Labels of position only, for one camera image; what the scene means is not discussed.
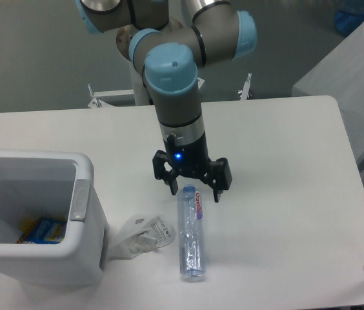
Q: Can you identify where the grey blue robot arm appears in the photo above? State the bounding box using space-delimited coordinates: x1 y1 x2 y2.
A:
76 1 258 200

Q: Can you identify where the blue plastic bag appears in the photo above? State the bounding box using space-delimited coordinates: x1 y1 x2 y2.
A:
333 0 364 37

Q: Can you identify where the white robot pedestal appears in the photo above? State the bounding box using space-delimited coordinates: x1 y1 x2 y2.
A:
115 26 157 106

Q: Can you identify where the white plastic trash can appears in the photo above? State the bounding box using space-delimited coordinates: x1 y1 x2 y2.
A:
0 150 108 285

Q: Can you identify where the blue yellow box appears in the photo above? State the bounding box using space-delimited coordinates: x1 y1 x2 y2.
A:
16 217 67 244

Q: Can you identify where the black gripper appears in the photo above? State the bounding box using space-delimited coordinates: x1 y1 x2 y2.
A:
152 133 232 203

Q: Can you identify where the white left base bracket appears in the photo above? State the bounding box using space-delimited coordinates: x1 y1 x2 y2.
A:
87 84 135 109

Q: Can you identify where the white right base bracket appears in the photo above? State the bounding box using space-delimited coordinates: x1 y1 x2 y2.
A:
238 73 253 101

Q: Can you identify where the white base bracket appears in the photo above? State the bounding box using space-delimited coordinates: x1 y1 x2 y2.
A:
238 73 253 101
87 84 135 109

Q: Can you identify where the white plastic wrapper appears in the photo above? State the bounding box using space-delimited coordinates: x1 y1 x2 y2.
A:
106 214 176 260

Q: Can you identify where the clear plastic water bottle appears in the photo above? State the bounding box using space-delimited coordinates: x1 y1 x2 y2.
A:
177 184 207 282

